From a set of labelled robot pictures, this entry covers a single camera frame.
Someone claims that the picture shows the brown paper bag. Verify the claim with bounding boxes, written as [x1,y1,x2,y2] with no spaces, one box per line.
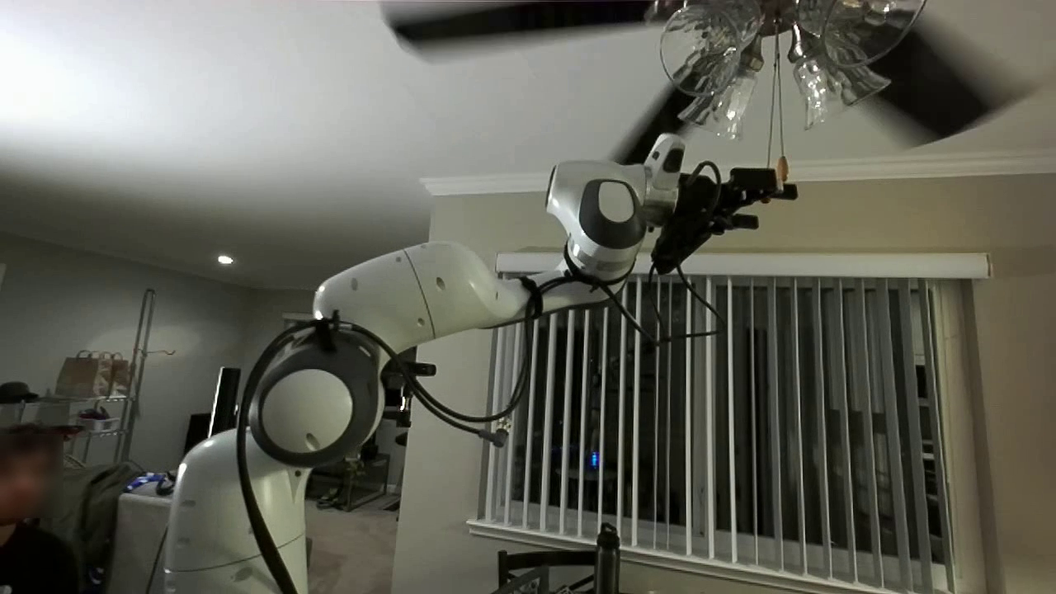
[54,350,133,399]

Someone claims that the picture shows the person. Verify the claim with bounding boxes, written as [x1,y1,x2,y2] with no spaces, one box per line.
[0,422,85,594]

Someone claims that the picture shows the pull chain with wooden knob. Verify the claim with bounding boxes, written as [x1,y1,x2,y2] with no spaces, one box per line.
[766,30,790,186]

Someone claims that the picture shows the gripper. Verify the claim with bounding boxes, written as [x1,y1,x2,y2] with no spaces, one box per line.
[675,167,799,242]

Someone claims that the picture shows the black monitor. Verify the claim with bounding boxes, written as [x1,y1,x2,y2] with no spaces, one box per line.
[208,366,243,436]

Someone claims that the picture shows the black water bottle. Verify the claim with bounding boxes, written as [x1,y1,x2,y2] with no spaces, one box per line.
[594,522,622,594]

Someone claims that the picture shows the metal wire shelf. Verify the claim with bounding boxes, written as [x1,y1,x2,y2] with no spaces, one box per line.
[31,288,177,464]

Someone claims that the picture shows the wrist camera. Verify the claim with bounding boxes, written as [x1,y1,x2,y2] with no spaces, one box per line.
[650,211,714,276]

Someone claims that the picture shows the white vertical blinds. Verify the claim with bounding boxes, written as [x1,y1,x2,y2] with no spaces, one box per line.
[469,251,992,594]

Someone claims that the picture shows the camera on mount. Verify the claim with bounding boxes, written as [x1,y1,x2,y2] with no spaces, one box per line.
[381,350,437,450]

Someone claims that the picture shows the dark wooden chair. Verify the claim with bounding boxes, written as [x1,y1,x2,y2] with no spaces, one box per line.
[497,548,598,594]

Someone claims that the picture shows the ceiling fan with glass lights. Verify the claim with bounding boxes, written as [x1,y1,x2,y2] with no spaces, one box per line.
[379,0,1050,151]

